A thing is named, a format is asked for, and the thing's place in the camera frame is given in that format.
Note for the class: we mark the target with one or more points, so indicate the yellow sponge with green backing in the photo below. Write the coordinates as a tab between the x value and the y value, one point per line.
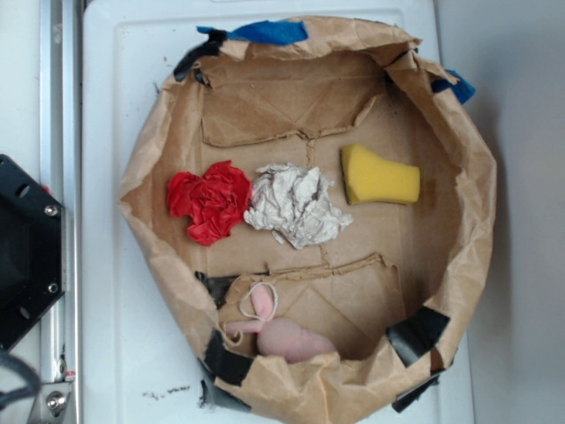
368	177

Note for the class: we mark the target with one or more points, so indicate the crumpled white paper ball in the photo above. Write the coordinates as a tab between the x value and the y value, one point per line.
293	203

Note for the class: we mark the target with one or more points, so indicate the brown paper bag tray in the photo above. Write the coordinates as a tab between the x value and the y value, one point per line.
395	290

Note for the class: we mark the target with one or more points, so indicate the crumpled red paper ball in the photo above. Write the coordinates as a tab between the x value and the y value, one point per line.
215	202

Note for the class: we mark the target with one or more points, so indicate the white plastic board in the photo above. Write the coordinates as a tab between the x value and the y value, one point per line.
137	366

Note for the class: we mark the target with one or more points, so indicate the pink plush toy with string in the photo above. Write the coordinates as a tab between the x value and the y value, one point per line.
276	336

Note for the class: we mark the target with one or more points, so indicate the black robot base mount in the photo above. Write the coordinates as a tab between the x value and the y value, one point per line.
31	252

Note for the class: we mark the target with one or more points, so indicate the aluminium frame rail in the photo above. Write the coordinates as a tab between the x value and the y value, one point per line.
61	25

